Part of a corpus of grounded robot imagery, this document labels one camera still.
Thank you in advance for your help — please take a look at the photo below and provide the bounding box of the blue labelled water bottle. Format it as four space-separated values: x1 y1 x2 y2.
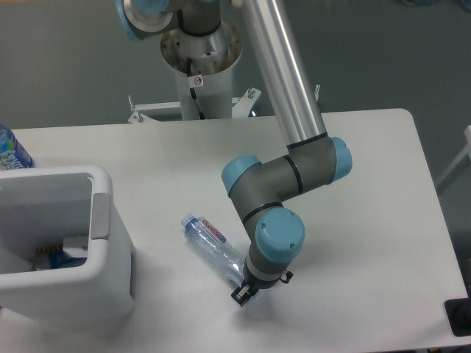
1 124 35 171

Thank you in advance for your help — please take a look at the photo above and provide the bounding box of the white frame at right edge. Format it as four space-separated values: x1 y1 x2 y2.
435 125 470 196

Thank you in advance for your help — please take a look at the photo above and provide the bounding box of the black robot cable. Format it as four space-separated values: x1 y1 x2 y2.
185 57 206 121

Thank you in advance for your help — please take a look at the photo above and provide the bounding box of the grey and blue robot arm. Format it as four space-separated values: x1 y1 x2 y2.
115 1 353 304

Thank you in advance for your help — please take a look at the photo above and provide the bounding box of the clear plastic water bottle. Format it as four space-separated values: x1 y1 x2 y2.
180 213 244 290

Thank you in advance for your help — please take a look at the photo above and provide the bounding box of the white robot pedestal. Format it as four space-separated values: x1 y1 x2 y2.
127 21 322 124

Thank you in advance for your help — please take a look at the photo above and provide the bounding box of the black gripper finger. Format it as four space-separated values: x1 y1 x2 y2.
231 282 259 307

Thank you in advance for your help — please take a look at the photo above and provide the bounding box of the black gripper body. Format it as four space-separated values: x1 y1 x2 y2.
243 270 286 293

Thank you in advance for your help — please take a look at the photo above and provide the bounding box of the white plastic trash can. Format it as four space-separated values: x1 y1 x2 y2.
1 165 135 323

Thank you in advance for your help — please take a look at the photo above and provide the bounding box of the blue snack wrapper in bin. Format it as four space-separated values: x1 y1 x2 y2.
32 245 88 271

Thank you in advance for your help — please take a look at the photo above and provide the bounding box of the black device at table edge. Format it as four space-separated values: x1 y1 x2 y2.
445 298 470 337

